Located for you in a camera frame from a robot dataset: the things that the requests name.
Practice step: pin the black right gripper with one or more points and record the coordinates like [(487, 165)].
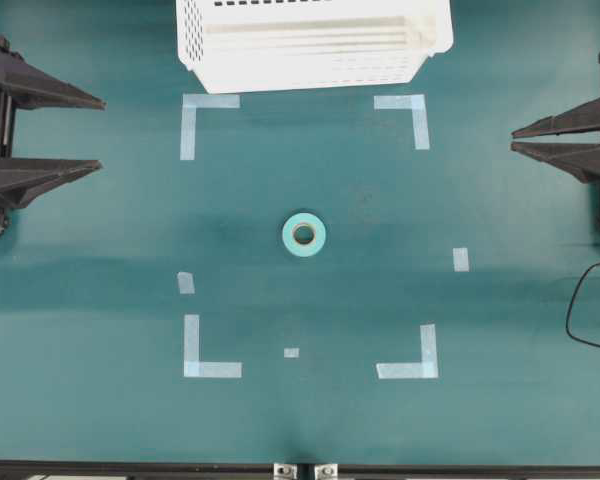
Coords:
[(580, 160)]

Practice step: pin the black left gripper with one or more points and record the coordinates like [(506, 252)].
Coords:
[(23, 180)]

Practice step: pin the teal masking tape roll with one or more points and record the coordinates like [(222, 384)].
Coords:
[(304, 234)]

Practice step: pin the white perforated plastic basket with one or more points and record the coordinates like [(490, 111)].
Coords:
[(272, 45)]

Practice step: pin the small bottom tape square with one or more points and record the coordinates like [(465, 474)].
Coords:
[(291, 353)]

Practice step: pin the left metal table bracket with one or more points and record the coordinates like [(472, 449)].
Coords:
[(283, 471)]

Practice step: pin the metal table bracket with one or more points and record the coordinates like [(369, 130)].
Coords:
[(326, 471), (283, 471)]

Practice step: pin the right metal table bracket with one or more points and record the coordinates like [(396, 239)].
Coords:
[(326, 471)]

